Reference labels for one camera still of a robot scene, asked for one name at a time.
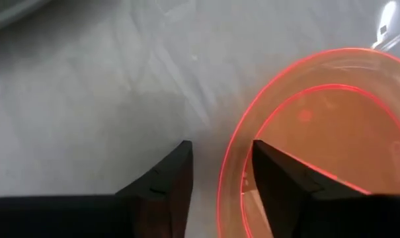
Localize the translucent orange plastic plate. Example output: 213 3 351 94
216 47 400 238

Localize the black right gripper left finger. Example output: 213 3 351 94
0 140 194 238

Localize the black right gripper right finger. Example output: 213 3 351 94
251 139 400 238

